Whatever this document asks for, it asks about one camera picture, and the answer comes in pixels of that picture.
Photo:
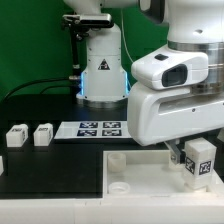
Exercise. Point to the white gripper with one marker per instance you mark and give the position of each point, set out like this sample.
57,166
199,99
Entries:
159,116

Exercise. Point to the white square tabletop part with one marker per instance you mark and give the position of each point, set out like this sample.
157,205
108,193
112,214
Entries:
142,174

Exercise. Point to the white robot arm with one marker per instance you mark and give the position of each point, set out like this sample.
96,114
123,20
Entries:
193,55

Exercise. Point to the plate with fiducial markers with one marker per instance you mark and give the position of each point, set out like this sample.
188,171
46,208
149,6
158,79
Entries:
92,130

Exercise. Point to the white part at left edge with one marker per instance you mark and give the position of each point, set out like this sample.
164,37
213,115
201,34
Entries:
1,166

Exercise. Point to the white L-shaped obstacle wall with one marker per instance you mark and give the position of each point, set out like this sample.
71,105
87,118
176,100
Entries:
207,207

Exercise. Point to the black camera on stand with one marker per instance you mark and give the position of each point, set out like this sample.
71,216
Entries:
79,26

